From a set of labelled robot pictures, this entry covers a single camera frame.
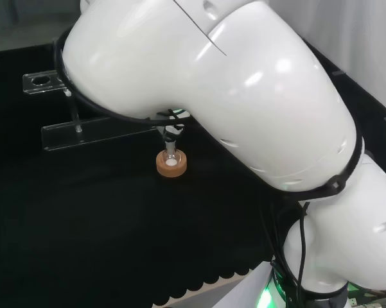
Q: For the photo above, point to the black cloth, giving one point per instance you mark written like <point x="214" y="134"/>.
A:
<point x="83" y="224"/>

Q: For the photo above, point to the clear plastic funnel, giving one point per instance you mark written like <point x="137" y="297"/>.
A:
<point x="169" y="144"/>

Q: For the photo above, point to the clear acrylic funnel stand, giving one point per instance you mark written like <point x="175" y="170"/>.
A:
<point x="83" y="134"/>

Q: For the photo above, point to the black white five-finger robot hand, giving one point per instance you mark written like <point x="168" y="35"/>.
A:
<point x="171" y="130"/>

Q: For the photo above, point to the small glass round-bottom flask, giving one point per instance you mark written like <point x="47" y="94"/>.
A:
<point x="171" y="158"/>

